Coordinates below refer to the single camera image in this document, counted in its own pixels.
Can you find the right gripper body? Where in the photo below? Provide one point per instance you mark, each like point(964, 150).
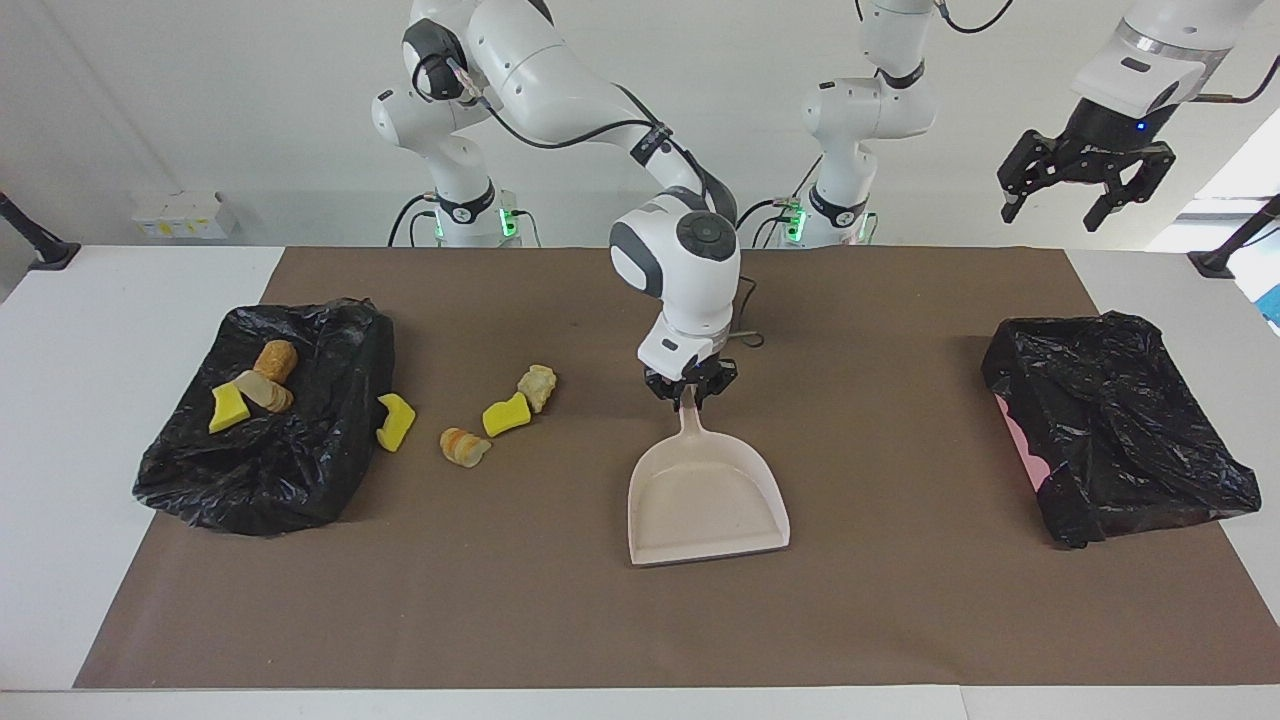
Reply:
point(675, 345)

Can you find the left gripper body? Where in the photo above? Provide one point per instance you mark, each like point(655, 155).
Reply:
point(1130, 85)

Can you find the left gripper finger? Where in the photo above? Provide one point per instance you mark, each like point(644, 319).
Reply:
point(1025, 165)
point(1150, 170)

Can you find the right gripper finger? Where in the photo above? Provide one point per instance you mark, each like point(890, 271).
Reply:
point(664, 390)
point(722, 382)

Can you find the beige plastic dustpan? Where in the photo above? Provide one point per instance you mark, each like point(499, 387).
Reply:
point(700, 500)

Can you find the pale dumpling toy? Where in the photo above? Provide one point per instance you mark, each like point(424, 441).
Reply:
point(537, 390)

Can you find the yellow sponge piece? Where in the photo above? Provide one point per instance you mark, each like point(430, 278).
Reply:
point(228, 410)
point(505, 417)
point(397, 425)

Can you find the orange striped croissant toy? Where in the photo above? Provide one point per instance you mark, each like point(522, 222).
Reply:
point(463, 447)

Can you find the brown bread roll toy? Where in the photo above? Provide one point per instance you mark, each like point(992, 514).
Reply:
point(276, 360)

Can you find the pale croissant toy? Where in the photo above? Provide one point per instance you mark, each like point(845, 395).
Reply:
point(268, 392)

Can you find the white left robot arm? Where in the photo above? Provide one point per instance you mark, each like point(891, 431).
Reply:
point(865, 105)

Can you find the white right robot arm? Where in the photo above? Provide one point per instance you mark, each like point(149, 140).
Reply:
point(680, 270)

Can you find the black bag lined pink bin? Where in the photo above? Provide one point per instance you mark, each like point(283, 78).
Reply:
point(1110, 420)

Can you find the black clamp stand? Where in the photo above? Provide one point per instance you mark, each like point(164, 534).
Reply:
point(1215, 265)
point(50, 255)

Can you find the blue box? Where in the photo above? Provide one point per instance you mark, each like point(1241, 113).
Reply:
point(1273, 305)

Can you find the brown paper table mat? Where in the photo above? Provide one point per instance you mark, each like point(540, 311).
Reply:
point(900, 600)

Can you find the white wall socket box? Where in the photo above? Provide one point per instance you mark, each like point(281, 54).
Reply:
point(185, 215)

